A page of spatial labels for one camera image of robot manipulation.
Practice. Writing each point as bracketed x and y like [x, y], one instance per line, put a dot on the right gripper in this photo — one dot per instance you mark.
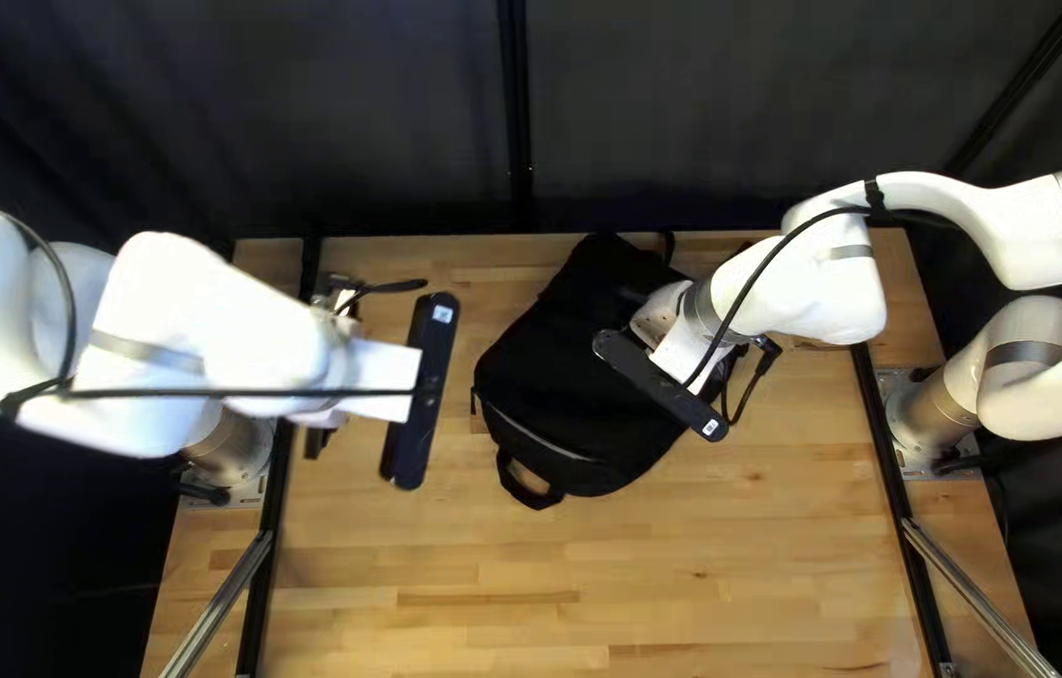
[677, 353]

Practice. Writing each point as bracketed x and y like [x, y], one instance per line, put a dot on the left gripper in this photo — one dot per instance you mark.
[380, 381]

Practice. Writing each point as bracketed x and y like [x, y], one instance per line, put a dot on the black backpack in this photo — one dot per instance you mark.
[568, 395]

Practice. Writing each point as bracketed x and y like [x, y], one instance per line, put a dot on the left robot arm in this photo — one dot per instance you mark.
[182, 320]

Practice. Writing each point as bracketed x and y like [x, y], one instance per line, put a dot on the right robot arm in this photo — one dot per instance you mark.
[964, 217]

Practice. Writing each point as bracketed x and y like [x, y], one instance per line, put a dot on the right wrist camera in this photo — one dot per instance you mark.
[658, 384]

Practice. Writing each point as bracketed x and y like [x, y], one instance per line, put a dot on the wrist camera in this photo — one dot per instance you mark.
[658, 384]
[422, 395]

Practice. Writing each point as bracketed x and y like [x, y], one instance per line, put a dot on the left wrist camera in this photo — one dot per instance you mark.
[422, 395]

